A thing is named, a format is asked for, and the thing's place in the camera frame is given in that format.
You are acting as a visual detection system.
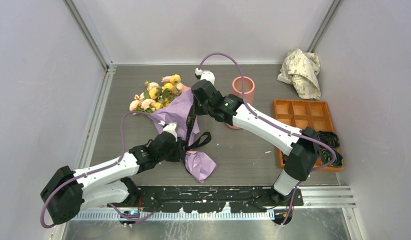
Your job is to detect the black ribbon gold lettering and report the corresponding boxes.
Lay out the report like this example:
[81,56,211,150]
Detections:
[178,99,212,173]

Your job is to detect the purple flower bouquet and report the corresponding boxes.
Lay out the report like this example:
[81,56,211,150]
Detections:
[129,74,217,184]

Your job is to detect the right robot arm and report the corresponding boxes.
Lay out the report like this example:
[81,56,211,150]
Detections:
[191,79,320,206]

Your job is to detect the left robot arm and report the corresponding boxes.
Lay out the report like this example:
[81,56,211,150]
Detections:
[40,131,186,228]

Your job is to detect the pink cylindrical vase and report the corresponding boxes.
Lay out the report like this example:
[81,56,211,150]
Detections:
[223,76,255,111]

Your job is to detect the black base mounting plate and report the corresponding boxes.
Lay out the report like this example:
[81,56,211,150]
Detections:
[115,185,304,214]

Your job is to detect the orange compartment tray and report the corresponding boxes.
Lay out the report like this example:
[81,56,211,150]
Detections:
[271,99,344,172]

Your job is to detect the crumpled printed paper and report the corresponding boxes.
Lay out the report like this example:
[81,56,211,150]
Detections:
[277,48,322,100]

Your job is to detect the rolled black ribbon back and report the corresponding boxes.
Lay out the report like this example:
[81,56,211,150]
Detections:
[317,130,341,149]

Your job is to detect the rolled black ribbon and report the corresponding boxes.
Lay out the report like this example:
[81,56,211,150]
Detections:
[320,148,344,168]
[317,130,341,149]

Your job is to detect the rolled black ribbon front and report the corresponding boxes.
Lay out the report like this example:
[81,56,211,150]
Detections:
[320,148,344,168]

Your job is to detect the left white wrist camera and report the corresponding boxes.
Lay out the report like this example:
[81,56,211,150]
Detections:
[158,120,178,139]

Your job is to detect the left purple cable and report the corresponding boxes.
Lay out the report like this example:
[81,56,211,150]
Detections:
[40,110,167,229]

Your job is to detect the purple cable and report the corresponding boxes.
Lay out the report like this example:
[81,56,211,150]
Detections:
[198,52,338,226]
[40,110,167,229]

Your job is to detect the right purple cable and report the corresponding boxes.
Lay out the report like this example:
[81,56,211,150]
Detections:
[198,52,338,226]

